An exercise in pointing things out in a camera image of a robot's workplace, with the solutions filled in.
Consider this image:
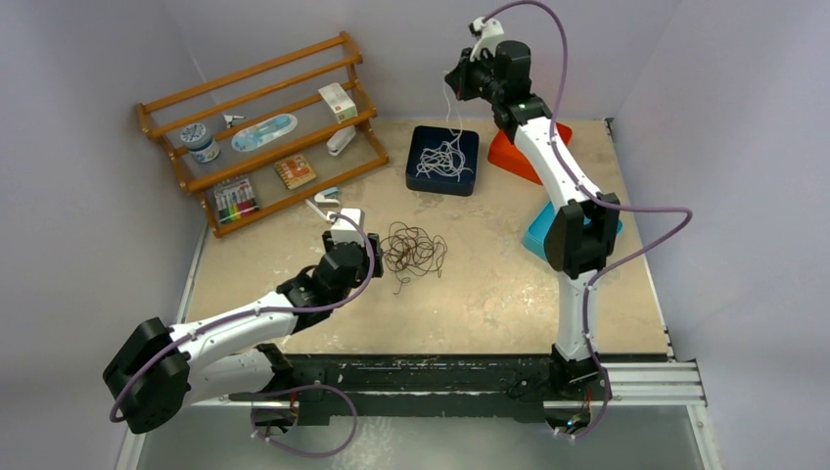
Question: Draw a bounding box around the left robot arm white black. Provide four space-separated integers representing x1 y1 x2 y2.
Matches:
103 230 383 434

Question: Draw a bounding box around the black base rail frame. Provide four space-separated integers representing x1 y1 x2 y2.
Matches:
226 352 708 430

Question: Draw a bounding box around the blue white round jar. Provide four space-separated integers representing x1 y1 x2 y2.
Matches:
179 122 221 165

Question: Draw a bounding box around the dark navy square tray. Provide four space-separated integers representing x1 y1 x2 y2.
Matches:
404 125 480 197

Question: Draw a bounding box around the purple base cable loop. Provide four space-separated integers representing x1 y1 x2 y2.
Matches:
250 380 362 459

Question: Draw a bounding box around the brown cable bundle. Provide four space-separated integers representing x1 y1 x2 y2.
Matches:
379 221 450 297

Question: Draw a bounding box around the small blue white stapler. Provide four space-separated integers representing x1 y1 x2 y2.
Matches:
313 187 341 208

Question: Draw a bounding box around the oval blue white package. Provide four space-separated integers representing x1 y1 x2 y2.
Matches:
231 114 299 152

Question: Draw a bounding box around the coloured marker set pack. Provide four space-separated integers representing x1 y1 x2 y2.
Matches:
213 176 260 225

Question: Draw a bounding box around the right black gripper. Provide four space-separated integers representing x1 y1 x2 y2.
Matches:
446 47 506 106

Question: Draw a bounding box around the orange square tray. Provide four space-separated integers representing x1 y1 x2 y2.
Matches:
487 130 543 186

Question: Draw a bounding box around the wooden three-tier rack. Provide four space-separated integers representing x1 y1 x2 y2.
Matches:
136 30 391 239

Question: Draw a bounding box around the small metal clip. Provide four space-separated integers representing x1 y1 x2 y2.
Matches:
223 115 246 128

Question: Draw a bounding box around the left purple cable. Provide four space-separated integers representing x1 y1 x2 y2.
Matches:
109 212 378 424

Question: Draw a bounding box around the white cable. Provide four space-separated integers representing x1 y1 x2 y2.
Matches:
414 70 475 184

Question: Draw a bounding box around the white red small box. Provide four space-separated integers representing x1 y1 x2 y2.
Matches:
318 83 358 123

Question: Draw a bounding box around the cyan square tray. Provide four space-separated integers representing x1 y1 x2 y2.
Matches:
523 200 622 276

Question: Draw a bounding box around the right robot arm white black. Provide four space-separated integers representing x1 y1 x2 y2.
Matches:
445 40 620 399

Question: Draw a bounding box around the orange patterned small pack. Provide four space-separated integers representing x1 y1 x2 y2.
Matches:
274 154 317 190

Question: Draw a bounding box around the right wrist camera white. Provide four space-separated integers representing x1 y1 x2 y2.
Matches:
469 17 504 62

